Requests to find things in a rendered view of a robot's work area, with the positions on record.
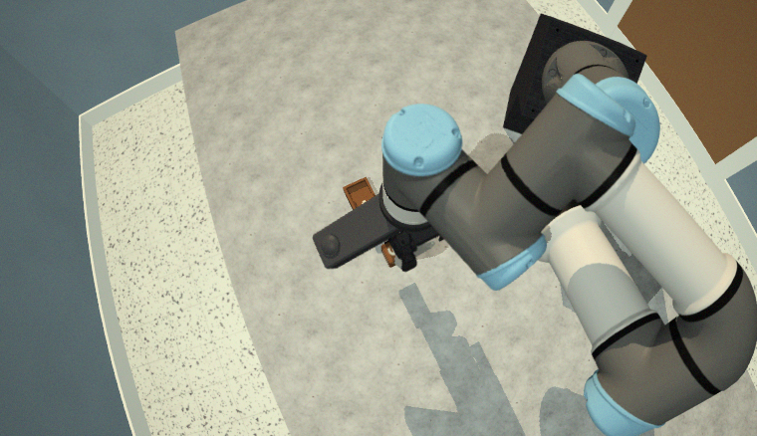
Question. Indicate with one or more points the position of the brown wooden tray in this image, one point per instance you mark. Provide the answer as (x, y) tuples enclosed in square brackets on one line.
[(358, 190)]

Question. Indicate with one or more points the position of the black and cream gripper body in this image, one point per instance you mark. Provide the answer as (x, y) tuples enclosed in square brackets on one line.
[(403, 242)]

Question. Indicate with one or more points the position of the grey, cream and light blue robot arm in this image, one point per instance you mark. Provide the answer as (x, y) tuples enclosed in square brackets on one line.
[(585, 147)]

